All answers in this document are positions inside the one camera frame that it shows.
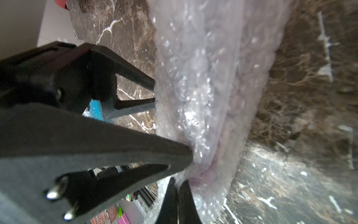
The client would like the red and chrome toaster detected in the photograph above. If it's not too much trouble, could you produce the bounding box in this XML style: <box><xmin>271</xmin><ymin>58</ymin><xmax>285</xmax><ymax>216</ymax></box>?
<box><xmin>55</xmin><ymin>0</ymin><xmax>69</xmax><ymax>10</ymax></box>

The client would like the purple bottle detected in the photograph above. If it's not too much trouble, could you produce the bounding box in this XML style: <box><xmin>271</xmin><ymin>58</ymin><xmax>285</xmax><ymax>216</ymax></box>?
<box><xmin>189</xmin><ymin>27</ymin><xmax>276</xmax><ymax>188</ymax></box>

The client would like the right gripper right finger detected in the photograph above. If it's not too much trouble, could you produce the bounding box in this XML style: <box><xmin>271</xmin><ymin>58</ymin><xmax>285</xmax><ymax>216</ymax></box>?
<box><xmin>178</xmin><ymin>180</ymin><xmax>202</xmax><ymax>224</ymax></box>

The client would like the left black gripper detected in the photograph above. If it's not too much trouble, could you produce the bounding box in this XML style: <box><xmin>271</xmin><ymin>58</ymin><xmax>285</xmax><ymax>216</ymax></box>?
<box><xmin>1</xmin><ymin>42</ymin><xmax>92</xmax><ymax>113</ymax></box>

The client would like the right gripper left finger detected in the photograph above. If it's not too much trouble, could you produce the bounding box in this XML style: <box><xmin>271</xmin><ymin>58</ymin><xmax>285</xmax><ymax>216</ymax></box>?
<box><xmin>155</xmin><ymin>177</ymin><xmax>179</xmax><ymax>224</ymax></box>

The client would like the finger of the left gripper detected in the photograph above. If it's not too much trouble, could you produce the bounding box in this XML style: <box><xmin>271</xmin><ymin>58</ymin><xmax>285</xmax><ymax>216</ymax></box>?
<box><xmin>1</xmin><ymin>104</ymin><xmax>193</xmax><ymax>224</ymax></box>
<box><xmin>90</xmin><ymin>45</ymin><xmax>155</xmax><ymax>120</ymax></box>

